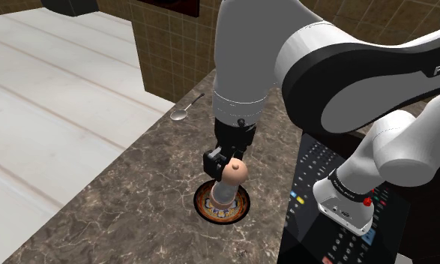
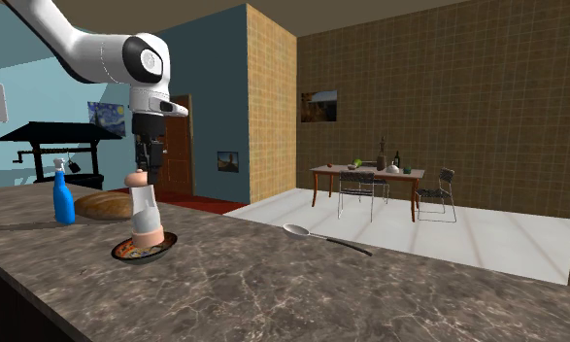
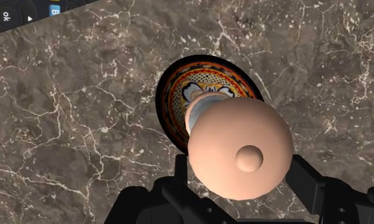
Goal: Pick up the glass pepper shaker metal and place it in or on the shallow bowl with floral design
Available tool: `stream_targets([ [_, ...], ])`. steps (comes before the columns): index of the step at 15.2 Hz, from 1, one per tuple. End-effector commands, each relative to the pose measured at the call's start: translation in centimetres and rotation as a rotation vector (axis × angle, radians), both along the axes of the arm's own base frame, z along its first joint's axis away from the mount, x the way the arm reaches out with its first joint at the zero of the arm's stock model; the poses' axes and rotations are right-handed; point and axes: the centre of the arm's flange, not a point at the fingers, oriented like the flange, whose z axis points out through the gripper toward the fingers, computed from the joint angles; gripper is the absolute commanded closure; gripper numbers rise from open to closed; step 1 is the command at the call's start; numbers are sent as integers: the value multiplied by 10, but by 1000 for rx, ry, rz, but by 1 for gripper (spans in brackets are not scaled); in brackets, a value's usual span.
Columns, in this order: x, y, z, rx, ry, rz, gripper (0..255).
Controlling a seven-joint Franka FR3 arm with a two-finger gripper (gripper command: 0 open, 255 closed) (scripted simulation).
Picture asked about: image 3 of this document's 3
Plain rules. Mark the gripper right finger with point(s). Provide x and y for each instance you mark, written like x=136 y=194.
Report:
x=332 y=195

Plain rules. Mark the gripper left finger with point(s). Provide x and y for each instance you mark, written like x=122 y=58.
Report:
x=180 y=198

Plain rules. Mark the peach round lidded jar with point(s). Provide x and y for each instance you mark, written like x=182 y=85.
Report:
x=236 y=145

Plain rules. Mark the patterned black rimmed bowl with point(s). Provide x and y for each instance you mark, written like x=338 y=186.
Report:
x=174 y=99

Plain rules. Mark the black remote control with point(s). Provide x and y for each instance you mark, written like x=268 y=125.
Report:
x=15 y=14

